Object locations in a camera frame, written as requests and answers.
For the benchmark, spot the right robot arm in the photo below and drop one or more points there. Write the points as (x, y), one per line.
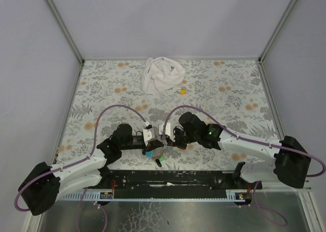
(284, 160)

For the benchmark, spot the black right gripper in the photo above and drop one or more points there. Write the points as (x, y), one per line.
(174, 139)

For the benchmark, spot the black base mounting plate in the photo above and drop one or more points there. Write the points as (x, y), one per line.
(145, 184)

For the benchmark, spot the floral patterned table mat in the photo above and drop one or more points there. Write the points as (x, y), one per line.
(110, 93)

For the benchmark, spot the blue keyring holder with rings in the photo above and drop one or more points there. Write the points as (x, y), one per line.
(155, 153)

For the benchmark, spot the key with black tag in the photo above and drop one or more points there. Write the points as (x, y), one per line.
(158, 162)

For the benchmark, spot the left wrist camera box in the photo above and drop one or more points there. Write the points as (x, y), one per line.
(149, 134)

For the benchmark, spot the crumpled white cloth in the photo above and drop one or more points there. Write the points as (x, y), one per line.
(161, 74)

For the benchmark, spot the key with yellow tag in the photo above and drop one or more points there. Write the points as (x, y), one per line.
(182, 90)

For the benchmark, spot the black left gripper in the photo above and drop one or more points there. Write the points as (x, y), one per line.
(152, 145)

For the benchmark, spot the key with green tag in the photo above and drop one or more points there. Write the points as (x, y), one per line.
(162, 157)

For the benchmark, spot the white slotted cable duct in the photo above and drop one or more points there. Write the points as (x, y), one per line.
(90, 195)

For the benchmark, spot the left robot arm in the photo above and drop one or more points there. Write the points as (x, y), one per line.
(47, 183)

